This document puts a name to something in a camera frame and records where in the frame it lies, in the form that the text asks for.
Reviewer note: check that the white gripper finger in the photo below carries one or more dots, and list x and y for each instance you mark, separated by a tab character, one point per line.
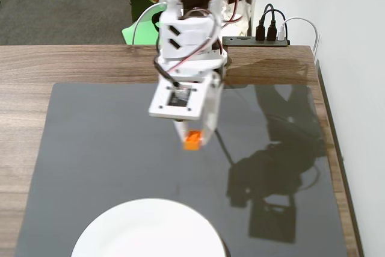
213	109
181	132

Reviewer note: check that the orange lego block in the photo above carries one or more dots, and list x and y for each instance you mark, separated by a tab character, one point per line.
192	141

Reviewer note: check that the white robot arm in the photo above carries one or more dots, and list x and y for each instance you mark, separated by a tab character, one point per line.
192	32

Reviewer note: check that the white round plate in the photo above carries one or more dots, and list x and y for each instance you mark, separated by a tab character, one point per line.
150	233

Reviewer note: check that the green plastic chair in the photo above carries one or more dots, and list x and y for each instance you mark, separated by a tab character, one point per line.
144	32

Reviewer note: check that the black power strip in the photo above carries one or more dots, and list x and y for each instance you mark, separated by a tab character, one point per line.
255	41

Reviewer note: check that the dark grey textured mat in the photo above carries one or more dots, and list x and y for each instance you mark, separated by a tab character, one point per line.
105	148

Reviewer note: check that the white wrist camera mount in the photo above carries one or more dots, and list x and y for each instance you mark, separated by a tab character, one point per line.
168	109

